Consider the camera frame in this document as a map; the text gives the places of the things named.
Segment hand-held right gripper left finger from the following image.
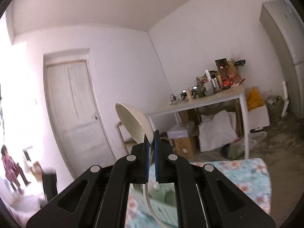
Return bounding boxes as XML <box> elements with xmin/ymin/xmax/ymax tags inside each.
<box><xmin>26</xmin><ymin>133</ymin><xmax>151</xmax><ymax>228</ymax></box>

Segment mint green utensil holder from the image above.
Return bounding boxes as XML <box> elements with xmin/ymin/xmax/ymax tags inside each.
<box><xmin>147</xmin><ymin>183</ymin><xmax>178</xmax><ymax>222</ymax></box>

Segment blue floral blanket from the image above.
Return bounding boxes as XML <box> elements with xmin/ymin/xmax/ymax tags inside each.
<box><xmin>126</xmin><ymin>158</ymin><xmax>272</xmax><ymax>228</ymax></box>

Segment white door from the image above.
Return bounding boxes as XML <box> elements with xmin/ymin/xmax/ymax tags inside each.
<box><xmin>44</xmin><ymin>59</ymin><xmax>117</xmax><ymax>181</ymax></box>

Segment red label plastic bottle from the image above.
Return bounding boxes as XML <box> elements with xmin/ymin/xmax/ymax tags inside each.
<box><xmin>220</xmin><ymin>66</ymin><xmax>228</xmax><ymax>87</ymax></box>

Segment dark box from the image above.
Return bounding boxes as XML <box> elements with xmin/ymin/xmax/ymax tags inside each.
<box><xmin>43</xmin><ymin>170</ymin><xmax>59</xmax><ymax>202</ymax></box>

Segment green bag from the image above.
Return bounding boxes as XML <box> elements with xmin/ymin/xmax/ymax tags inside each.
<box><xmin>265</xmin><ymin>96</ymin><xmax>284</xmax><ymax>121</ymax></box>

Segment wooden chair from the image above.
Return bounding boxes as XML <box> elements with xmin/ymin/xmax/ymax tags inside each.
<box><xmin>116</xmin><ymin>121</ymin><xmax>138</xmax><ymax>156</ymax></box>

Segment grey refrigerator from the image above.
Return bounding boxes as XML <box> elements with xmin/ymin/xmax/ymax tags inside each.
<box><xmin>259</xmin><ymin>0</ymin><xmax>304</xmax><ymax>119</ymax></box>

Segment cardboard box white lid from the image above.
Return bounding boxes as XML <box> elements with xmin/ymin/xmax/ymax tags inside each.
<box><xmin>166</xmin><ymin>122</ymin><xmax>200</xmax><ymax>159</ymax></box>

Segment white sack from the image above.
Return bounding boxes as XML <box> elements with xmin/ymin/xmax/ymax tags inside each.
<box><xmin>198</xmin><ymin>110</ymin><xmax>238</xmax><ymax>152</ymax></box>

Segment clear plastic bag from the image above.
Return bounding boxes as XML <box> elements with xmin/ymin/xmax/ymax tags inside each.
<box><xmin>222</xmin><ymin>138</ymin><xmax>257</xmax><ymax>159</ymax></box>

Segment white boards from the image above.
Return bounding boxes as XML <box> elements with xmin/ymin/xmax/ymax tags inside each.
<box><xmin>281</xmin><ymin>81</ymin><xmax>290</xmax><ymax>117</ymax></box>

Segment yellow plastic bag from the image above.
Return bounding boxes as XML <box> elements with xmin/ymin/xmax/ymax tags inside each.
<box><xmin>246</xmin><ymin>87</ymin><xmax>265</xmax><ymax>111</ymax></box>

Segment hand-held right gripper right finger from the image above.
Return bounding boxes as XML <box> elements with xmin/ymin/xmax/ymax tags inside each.
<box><xmin>153</xmin><ymin>130</ymin><xmax>277</xmax><ymax>228</ymax></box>

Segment wall cable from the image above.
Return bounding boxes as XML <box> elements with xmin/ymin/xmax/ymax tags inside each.
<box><xmin>148</xmin><ymin>32</ymin><xmax>173</xmax><ymax>97</ymax></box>

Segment large white plastic spoon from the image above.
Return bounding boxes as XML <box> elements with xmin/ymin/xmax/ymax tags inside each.
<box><xmin>115</xmin><ymin>103</ymin><xmax>168</xmax><ymax>228</ymax></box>

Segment white side table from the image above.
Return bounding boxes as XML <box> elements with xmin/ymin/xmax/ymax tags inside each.
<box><xmin>145</xmin><ymin>85</ymin><xmax>250</xmax><ymax>159</ymax></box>

